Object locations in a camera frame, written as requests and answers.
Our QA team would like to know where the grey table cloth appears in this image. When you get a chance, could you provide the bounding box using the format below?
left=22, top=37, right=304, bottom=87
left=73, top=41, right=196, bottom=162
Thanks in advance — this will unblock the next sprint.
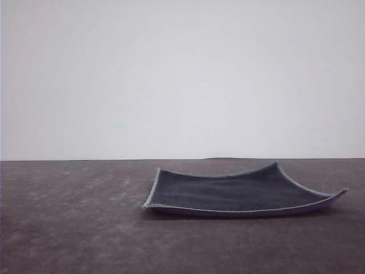
left=0, top=156, right=365, bottom=274

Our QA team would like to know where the purple towel with grey hem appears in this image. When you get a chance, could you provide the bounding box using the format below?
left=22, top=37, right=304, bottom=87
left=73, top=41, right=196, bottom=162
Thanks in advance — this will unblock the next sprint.
left=137, top=160, right=349, bottom=220

